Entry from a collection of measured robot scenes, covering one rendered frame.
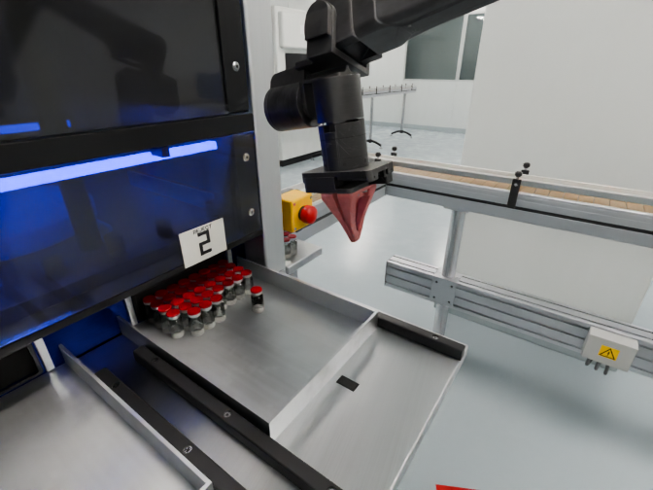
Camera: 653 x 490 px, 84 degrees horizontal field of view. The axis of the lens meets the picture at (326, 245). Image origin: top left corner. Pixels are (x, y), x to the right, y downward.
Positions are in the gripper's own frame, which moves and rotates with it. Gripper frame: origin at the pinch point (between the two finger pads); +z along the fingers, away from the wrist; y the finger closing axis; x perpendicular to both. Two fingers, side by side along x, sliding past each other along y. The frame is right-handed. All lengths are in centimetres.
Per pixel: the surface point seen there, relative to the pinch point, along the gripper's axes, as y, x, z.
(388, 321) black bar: 0.2, -7.2, 17.8
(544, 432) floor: -19, -89, 112
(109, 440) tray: 18.4, 29.9, 16.6
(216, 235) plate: 25.3, 3.5, 0.7
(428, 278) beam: 24, -87, 51
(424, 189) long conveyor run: 23, -84, 14
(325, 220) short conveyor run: 38, -43, 13
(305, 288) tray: 16.6, -6.7, 14.2
